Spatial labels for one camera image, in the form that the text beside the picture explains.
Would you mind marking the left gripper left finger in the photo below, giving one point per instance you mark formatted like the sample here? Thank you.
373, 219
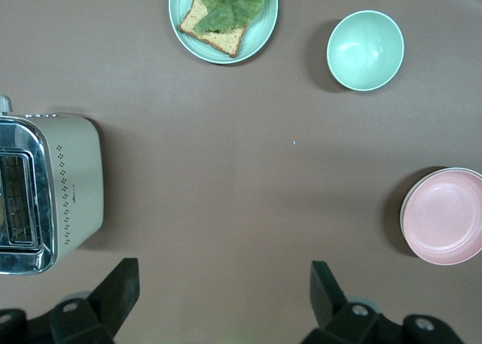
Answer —
109, 302

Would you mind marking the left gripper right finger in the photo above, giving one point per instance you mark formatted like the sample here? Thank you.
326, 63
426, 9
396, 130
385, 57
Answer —
331, 306

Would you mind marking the pink plate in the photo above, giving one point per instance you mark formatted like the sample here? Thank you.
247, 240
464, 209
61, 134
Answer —
448, 216

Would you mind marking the beige chrome toaster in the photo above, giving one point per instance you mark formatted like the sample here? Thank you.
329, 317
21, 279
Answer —
79, 186

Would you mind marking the brown table mat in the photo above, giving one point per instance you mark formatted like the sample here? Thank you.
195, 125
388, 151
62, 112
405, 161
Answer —
226, 171

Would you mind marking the green bowl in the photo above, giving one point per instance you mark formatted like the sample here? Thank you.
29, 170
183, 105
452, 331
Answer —
365, 50

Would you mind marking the green plate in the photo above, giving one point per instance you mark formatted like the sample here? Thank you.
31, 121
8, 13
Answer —
260, 35

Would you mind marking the brown bread slice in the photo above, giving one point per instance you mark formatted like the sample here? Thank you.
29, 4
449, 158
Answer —
222, 41

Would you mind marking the green lettuce leaf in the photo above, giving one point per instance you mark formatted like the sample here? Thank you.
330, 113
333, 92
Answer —
233, 1

